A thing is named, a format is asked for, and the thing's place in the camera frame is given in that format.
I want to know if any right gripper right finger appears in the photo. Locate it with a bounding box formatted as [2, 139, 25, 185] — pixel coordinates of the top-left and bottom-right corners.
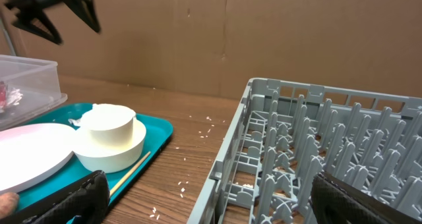
[311, 172, 421, 224]

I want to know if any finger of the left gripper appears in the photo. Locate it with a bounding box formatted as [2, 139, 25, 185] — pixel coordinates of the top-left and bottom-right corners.
[12, 9, 63, 45]
[63, 0, 101, 33]

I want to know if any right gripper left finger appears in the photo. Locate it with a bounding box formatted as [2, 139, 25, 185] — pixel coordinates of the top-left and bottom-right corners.
[1, 170, 109, 224]

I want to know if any white cup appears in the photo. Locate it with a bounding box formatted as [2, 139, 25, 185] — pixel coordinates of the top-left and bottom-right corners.
[80, 104, 136, 150]

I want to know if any white paper napkin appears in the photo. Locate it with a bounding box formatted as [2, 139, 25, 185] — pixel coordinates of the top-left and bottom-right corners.
[6, 88, 23, 108]

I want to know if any red sauce packet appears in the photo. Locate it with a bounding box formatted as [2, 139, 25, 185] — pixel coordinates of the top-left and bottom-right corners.
[0, 81, 7, 109]

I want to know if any clear plastic waste bin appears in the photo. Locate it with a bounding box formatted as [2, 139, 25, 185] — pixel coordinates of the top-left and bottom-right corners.
[1, 55, 67, 130]

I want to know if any grey dishwasher rack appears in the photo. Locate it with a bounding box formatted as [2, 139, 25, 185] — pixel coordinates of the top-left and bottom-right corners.
[188, 78, 421, 223]

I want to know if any pale green bowl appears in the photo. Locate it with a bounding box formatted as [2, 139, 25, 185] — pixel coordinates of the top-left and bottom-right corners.
[71, 119, 146, 173]

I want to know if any wooden chopstick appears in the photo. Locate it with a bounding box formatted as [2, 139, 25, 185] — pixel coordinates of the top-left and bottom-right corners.
[109, 152, 151, 198]

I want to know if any large white dinner plate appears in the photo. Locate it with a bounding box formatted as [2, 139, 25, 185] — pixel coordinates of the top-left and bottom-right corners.
[1, 123, 75, 194]

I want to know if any teal serving tray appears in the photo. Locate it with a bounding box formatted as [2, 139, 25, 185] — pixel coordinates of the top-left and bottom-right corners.
[16, 103, 173, 213]

